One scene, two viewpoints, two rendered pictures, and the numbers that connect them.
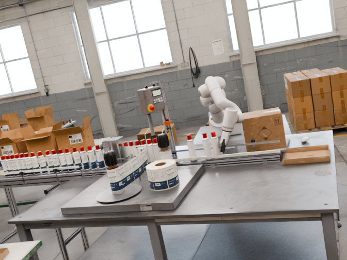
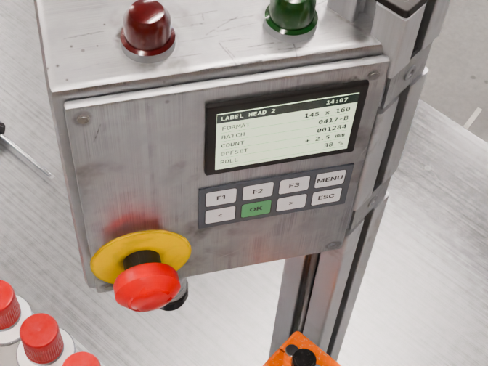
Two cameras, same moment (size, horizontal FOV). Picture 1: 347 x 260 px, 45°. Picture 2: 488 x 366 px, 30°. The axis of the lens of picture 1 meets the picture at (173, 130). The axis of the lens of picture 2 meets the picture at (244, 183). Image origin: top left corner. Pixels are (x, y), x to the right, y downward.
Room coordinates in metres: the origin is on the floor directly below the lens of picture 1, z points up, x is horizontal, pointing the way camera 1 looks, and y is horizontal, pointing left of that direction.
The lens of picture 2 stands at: (2.92, 0.01, 1.79)
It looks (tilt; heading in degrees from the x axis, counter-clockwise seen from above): 55 degrees down; 16
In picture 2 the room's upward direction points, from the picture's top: 5 degrees clockwise
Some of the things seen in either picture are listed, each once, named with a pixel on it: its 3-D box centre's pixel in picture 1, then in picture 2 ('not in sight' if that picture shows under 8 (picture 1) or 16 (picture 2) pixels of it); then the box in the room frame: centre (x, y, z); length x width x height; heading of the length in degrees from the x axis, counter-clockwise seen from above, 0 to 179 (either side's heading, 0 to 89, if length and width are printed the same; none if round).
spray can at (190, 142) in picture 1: (191, 147); not in sight; (3.04, -0.11, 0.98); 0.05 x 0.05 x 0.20
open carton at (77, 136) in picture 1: (74, 134); not in sight; (4.75, 1.14, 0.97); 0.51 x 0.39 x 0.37; 172
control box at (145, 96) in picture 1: (151, 99); (208, 123); (3.23, 0.12, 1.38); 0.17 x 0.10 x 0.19; 123
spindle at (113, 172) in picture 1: (113, 172); not in sight; (2.62, 0.44, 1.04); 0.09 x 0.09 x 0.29
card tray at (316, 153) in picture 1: (306, 154); not in sight; (2.74, -0.87, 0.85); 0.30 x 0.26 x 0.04; 68
